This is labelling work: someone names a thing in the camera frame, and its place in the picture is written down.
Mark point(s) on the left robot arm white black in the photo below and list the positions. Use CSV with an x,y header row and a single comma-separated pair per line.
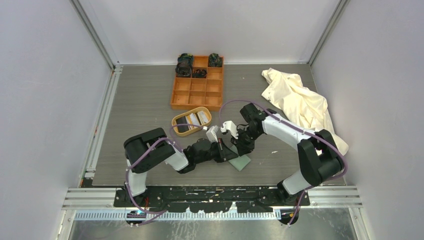
x,y
147,150

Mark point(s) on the cream cloth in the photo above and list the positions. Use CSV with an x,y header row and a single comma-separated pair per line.
x,y
300,105

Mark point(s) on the slotted cable duct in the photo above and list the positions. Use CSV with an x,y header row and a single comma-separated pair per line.
x,y
137,215

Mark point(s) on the stack of cards in tray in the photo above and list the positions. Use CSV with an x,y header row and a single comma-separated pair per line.
x,y
187,122

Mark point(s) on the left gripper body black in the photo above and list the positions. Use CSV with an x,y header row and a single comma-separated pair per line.
x,y
213,153

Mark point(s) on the orange compartment organizer tray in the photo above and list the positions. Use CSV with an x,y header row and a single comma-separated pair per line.
x,y
205,87

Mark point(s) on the small dark rolled belt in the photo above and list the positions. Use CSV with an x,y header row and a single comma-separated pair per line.
x,y
215,60

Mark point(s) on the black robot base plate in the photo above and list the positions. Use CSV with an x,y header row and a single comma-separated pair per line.
x,y
216,199

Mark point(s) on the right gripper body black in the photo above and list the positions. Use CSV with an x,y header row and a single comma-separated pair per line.
x,y
246,138

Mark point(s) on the green card holder wallet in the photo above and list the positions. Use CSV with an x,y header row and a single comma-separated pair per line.
x,y
240,162

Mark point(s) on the tan oval card tray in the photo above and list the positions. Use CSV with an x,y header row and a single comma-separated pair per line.
x,y
173,129

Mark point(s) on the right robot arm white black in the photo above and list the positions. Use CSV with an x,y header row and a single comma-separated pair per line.
x,y
318,156

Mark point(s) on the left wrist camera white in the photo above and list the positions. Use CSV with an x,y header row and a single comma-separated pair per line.
x,y
211,132

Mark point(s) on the large dark rolled belt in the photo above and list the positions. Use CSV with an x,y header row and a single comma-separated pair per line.
x,y
184,65

